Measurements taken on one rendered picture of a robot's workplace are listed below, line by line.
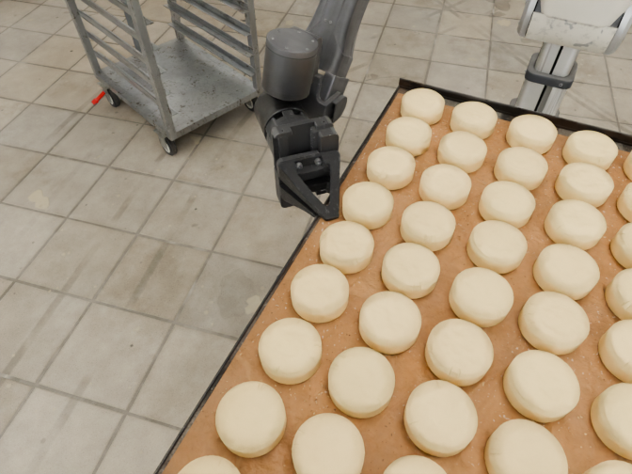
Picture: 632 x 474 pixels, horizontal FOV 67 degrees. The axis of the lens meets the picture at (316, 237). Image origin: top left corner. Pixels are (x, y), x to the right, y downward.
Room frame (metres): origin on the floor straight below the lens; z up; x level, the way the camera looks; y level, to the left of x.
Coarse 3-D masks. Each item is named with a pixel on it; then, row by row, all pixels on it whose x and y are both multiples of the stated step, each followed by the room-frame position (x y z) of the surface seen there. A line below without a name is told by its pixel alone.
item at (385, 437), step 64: (384, 128) 0.45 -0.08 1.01; (448, 128) 0.45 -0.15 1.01; (320, 256) 0.27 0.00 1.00; (384, 256) 0.27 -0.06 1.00; (448, 256) 0.27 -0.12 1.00; (512, 320) 0.20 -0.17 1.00; (320, 384) 0.15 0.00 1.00; (192, 448) 0.10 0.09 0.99; (384, 448) 0.10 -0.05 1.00; (576, 448) 0.10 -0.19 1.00
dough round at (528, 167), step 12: (504, 156) 0.38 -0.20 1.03; (516, 156) 0.38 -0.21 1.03; (528, 156) 0.38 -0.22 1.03; (540, 156) 0.38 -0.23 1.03; (504, 168) 0.36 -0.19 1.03; (516, 168) 0.36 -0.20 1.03; (528, 168) 0.36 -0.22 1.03; (540, 168) 0.36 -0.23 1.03; (504, 180) 0.36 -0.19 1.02; (516, 180) 0.35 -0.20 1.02; (528, 180) 0.35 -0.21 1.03; (540, 180) 0.35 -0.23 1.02
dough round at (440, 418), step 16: (432, 384) 0.14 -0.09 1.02; (448, 384) 0.14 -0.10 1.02; (416, 400) 0.13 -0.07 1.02; (432, 400) 0.13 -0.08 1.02; (448, 400) 0.13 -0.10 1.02; (464, 400) 0.13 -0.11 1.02; (416, 416) 0.12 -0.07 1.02; (432, 416) 0.12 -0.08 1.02; (448, 416) 0.11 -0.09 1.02; (464, 416) 0.11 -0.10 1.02; (416, 432) 0.10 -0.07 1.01; (432, 432) 0.10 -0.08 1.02; (448, 432) 0.10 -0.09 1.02; (464, 432) 0.10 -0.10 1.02; (432, 448) 0.09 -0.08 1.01; (448, 448) 0.09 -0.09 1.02; (464, 448) 0.10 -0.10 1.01
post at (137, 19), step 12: (132, 0) 1.52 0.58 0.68; (132, 12) 1.52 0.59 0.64; (144, 24) 1.53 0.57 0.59; (144, 36) 1.53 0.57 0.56; (144, 48) 1.52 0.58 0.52; (144, 60) 1.54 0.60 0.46; (156, 72) 1.53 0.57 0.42; (156, 84) 1.52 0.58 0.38; (156, 96) 1.53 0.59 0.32; (168, 108) 1.54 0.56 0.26; (168, 120) 1.53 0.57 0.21; (168, 132) 1.52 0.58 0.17
